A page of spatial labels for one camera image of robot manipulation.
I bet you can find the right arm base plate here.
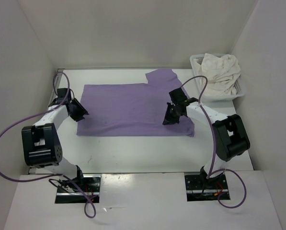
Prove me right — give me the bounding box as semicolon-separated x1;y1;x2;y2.
184;172;230;202

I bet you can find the purple t shirt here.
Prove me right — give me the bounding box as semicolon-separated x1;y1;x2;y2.
77;69;194;137

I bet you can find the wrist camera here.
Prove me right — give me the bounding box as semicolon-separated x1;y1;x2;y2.
169;88;188;104
55;88;71;104

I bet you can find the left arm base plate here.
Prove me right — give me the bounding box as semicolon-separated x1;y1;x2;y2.
52;174;101;204

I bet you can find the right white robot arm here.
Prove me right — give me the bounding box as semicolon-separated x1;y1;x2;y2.
163;98;250;188

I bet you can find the white t shirt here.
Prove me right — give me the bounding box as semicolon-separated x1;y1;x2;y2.
194;53;241;97

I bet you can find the white plastic laundry basket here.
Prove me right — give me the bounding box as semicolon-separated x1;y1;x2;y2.
190;54;245;102

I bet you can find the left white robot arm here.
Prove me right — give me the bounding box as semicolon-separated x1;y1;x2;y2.
22;98;89;192

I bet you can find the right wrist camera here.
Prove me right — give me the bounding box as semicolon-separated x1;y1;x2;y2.
169;88;188;104

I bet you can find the purple cable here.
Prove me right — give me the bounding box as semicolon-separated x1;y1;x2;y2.
0;71;97;219
178;76;248;208

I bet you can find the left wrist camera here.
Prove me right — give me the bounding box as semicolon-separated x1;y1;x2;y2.
55;88;71;104

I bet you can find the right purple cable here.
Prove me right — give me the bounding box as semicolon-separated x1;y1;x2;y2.
178;76;248;208

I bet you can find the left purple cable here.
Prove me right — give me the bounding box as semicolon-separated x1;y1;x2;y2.
0;71;97;219

